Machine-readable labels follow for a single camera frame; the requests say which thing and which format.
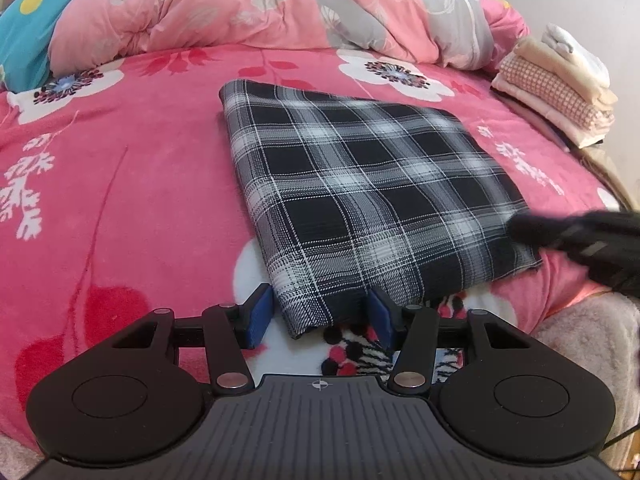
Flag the pink checked folded cloth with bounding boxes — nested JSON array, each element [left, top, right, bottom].
[[500, 55, 613, 133]]

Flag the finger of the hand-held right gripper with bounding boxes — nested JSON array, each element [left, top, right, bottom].
[[507, 210, 640, 252], [555, 241, 640, 301]]

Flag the black white plaid shirt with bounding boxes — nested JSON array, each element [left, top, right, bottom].
[[219, 80, 543, 341]]

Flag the cream folded cloth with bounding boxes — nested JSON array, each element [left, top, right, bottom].
[[512, 37, 618, 108]]

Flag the pink floral fleece blanket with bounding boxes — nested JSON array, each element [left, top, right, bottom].
[[0, 45, 626, 451]]

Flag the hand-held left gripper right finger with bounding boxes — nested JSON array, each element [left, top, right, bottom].
[[367, 287, 533, 396]]

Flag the white thick folded blanket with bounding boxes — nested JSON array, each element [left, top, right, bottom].
[[490, 75, 608, 150]]

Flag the pink grey floral duvet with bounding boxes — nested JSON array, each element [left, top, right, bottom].
[[47, 0, 531, 71]]

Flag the person's fluffy pale clothing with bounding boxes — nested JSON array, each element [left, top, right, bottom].
[[532, 292, 640, 471]]

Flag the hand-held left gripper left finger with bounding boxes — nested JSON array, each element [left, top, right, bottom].
[[110, 282, 275, 396]]

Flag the white folded cloth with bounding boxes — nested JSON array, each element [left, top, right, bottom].
[[542, 22, 611, 88]]

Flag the beige padded board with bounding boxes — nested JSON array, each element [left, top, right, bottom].
[[582, 147, 633, 211]]

